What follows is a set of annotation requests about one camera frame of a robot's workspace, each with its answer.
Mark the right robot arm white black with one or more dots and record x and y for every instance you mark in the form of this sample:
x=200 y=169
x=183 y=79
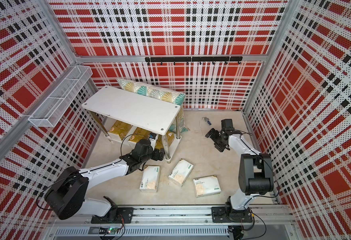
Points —
x=255 y=178

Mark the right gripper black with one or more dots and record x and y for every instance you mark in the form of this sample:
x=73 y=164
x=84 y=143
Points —
x=220 y=147

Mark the small green circuit board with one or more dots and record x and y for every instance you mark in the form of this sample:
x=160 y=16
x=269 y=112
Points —
x=108 y=231

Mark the gold tissue pack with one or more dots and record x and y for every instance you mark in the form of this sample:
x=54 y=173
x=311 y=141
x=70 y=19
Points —
x=169 y=137
x=138 y=135
x=119 y=130

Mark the white tissue pack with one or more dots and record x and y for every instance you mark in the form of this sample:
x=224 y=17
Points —
x=206 y=186
x=150 y=179
x=181 y=172

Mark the white two-tier shelf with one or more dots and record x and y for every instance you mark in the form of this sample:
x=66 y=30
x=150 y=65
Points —
x=136 y=110

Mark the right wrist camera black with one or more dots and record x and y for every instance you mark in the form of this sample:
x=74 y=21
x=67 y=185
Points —
x=227 y=125

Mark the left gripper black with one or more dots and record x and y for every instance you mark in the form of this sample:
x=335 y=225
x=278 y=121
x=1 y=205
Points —
x=156 y=157

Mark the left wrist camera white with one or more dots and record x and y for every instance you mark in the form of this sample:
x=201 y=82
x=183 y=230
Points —
x=152 y=138

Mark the geometric patterned pillow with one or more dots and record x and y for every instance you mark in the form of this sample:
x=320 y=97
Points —
x=155 y=92

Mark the small floor debris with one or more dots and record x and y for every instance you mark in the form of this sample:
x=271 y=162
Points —
x=207 y=120

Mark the black wall hook rail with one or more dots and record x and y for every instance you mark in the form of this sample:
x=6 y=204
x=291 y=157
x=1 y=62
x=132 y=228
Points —
x=162 y=60

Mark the white wire mesh basket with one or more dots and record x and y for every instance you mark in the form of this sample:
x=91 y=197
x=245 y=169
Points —
x=51 y=110

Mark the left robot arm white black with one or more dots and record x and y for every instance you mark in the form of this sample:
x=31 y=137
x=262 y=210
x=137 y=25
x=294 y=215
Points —
x=67 y=196

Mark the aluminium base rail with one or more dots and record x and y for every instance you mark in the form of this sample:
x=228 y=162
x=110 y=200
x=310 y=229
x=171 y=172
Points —
x=193 y=222

